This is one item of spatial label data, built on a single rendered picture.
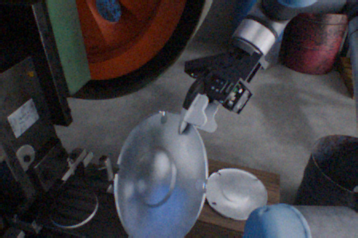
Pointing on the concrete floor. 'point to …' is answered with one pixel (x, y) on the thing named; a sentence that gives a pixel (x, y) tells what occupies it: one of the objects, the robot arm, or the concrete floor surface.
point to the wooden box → (213, 221)
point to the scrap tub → (330, 172)
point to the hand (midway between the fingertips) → (182, 128)
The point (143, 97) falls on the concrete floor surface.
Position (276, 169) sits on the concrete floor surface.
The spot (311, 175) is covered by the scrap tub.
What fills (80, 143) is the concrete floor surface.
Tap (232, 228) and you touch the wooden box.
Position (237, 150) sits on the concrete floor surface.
